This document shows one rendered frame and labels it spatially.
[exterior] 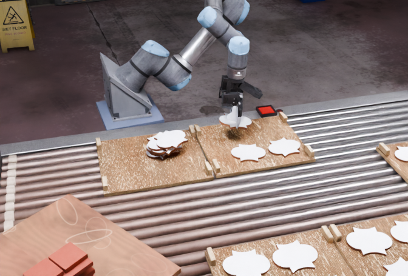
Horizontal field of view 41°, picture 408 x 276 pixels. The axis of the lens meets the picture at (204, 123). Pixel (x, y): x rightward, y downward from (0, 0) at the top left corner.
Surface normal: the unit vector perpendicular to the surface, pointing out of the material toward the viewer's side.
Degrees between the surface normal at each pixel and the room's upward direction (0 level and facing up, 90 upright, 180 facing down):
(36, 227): 0
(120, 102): 90
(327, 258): 0
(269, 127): 0
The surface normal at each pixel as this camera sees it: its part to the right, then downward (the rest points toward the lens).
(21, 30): 0.27, 0.32
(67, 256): 0.00, -0.85
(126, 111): 0.31, 0.50
